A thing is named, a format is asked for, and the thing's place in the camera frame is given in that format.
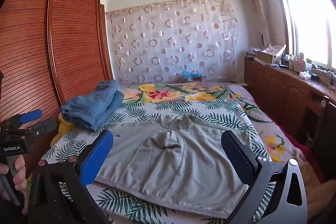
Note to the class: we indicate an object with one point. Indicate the tissue box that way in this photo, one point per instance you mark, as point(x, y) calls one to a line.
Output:
point(305, 75)

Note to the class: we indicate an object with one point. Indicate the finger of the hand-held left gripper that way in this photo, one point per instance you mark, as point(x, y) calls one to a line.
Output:
point(44, 126)
point(30, 116)

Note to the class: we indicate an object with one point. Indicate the dark red cloth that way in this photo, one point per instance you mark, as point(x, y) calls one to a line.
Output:
point(296, 145)

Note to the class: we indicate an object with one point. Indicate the grey-green pants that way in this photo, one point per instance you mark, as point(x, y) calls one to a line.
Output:
point(162, 169)

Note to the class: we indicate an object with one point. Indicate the leaf print bed sheet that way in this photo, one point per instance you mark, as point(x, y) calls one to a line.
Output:
point(147, 108)

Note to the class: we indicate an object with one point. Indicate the yellow cloth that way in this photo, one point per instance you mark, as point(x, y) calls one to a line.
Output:
point(64, 130)

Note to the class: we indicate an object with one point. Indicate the circle patterned curtain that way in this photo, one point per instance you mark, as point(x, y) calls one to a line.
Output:
point(170, 37)

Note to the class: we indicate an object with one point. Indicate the blue plastic bag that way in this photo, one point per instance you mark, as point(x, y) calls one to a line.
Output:
point(191, 75)

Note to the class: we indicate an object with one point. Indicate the person's left hand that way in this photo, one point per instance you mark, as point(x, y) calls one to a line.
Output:
point(19, 174)

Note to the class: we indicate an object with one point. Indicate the cardboard box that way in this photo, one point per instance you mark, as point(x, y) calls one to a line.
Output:
point(267, 56)

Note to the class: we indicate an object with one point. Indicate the pale plastic bottle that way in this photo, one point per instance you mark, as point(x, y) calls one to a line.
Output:
point(301, 62)

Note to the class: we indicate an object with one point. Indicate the wooden side cabinet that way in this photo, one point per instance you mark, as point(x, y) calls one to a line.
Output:
point(275, 87)

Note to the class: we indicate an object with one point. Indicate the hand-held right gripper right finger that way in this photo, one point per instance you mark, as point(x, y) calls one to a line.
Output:
point(236, 153)

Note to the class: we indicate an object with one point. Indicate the floral blanket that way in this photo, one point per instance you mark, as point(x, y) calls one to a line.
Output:
point(168, 94)

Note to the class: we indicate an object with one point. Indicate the folded blue jeans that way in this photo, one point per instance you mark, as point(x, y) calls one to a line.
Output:
point(92, 106)

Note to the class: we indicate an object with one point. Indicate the window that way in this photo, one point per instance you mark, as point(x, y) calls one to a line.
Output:
point(309, 24)

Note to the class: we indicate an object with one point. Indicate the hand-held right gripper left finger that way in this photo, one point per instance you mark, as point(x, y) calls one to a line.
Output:
point(95, 161)

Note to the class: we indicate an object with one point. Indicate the wooden slatted wardrobe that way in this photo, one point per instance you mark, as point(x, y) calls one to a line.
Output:
point(73, 43)

